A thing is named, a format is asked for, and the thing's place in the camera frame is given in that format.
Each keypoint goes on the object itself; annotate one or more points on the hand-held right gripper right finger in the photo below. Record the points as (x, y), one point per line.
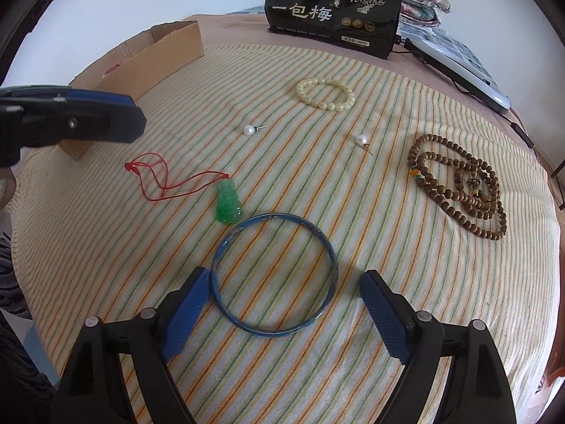
(385, 318)

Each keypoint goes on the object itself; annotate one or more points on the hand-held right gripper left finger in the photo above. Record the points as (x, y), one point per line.
(185, 313)

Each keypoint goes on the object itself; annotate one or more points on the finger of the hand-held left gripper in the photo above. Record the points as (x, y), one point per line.
(88, 117)

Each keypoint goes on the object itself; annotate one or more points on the blue bangle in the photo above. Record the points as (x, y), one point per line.
(269, 333)

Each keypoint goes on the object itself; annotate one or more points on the cardboard box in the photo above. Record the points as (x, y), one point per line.
(167, 48)

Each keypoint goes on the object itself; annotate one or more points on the pearl stud earring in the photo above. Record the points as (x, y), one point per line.
(248, 130)
(362, 139)

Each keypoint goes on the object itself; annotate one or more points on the black white striped cloth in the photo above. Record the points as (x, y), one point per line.
(11, 269)

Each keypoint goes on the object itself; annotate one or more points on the striped cream cloth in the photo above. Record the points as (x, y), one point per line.
(309, 176)

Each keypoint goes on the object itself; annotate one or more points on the brown bed sheet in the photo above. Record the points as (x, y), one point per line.
(229, 31)

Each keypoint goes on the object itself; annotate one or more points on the black snack bag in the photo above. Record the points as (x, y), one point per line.
(309, 13)

